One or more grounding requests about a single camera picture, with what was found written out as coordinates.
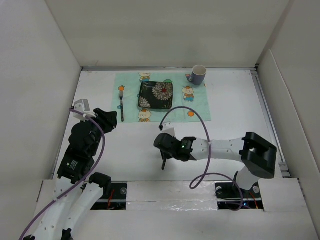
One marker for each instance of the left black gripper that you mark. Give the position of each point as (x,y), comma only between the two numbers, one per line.
(108,118)

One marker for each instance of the silver fork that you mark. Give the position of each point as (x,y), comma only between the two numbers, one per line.
(121,95)

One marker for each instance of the black floral square plate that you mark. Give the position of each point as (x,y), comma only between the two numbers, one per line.
(156,95)

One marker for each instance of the green cartoon placemat cloth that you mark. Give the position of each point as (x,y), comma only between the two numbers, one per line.
(190,102)

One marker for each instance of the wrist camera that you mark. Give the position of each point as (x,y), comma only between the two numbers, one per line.
(81,106)
(168,128)

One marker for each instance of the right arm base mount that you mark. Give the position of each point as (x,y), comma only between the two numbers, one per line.
(229,198)

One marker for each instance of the aluminium table edge rail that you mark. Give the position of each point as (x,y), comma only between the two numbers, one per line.
(157,68)

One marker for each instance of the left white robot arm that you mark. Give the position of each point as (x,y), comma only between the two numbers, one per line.
(77,187)

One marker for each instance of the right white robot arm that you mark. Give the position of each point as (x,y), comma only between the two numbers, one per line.
(257,154)

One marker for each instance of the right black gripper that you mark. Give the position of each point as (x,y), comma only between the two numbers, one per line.
(165,155)

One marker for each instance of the purple mug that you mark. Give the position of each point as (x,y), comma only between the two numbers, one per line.
(197,75)

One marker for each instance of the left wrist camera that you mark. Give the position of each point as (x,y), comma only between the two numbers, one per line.
(81,106)

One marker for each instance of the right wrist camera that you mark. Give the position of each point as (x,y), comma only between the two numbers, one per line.
(168,128)

